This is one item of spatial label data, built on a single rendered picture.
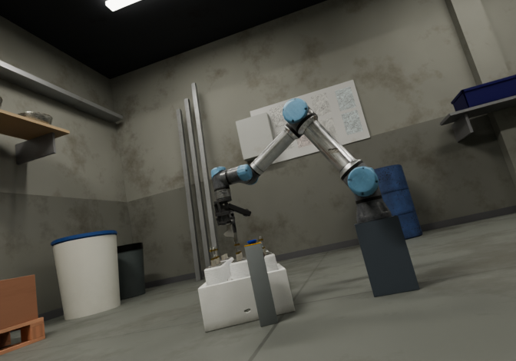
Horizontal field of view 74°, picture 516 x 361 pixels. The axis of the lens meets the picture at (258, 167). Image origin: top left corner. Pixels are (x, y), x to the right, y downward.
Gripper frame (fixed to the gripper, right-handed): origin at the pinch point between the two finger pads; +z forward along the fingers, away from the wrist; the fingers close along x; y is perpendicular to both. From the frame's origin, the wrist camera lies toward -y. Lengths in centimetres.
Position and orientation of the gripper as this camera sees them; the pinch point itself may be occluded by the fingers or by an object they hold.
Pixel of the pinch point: (236, 240)
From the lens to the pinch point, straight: 164.5
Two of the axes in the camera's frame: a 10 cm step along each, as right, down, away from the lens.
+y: -9.7, 1.8, -1.9
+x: 1.5, -2.3, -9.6
